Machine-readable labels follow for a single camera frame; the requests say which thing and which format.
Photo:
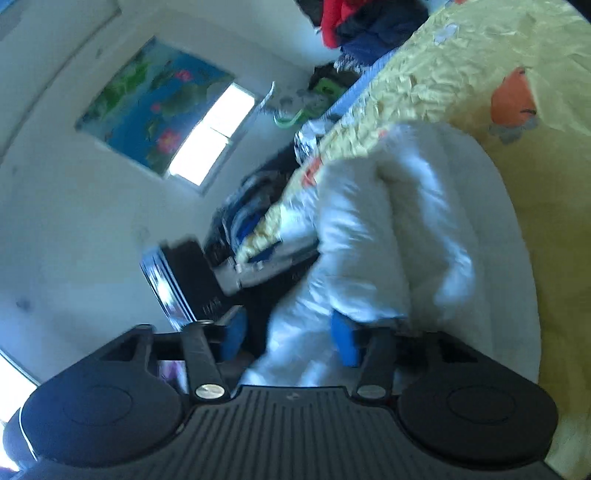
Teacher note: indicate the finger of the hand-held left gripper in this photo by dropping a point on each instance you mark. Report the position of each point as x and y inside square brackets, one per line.
[288, 272]

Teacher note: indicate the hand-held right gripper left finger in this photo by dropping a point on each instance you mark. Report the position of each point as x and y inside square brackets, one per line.
[232, 334]

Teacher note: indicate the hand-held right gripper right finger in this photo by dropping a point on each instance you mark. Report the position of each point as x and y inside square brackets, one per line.
[346, 339]

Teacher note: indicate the white quilted jacket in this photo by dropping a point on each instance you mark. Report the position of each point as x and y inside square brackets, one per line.
[392, 221]

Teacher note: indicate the dark striped clothes pile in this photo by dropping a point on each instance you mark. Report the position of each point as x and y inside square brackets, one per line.
[249, 212]

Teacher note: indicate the black white printed cloth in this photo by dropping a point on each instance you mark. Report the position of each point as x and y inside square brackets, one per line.
[308, 138]

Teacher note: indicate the white patterned hanging cloth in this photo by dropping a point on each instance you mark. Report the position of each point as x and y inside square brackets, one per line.
[288, 99]

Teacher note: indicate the red garment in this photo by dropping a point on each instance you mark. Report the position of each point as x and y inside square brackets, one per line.
[334, 21]

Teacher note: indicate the navy garment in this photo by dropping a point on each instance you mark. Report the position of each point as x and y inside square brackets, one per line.
[383, 27]

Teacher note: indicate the yellow printed blanket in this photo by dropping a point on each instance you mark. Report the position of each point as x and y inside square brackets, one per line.
[531, 55]

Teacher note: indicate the lotus flower wall poster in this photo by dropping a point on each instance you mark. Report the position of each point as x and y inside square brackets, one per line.
[138, 101]

